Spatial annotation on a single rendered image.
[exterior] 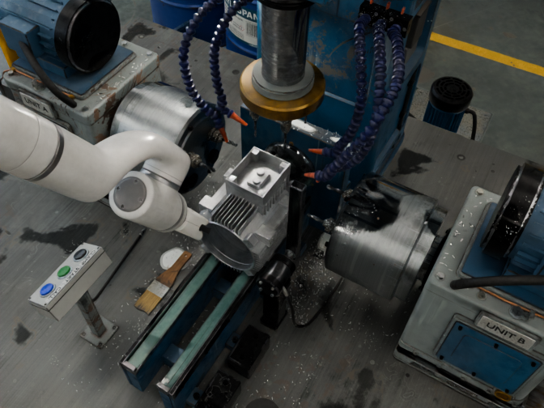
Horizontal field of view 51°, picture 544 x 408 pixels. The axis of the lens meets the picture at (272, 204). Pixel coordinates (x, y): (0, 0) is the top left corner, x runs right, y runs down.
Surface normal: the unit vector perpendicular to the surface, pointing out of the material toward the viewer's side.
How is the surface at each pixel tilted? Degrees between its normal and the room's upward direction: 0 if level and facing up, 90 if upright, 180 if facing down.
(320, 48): 90
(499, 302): 0
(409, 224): 17
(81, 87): 0
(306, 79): 0
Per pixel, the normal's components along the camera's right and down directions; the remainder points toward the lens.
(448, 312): -0.51, 0.67
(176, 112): -0.03, -0.55
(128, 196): -0.23, -0.20
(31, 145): 0.85, 0.24
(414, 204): 0.11, -0.71
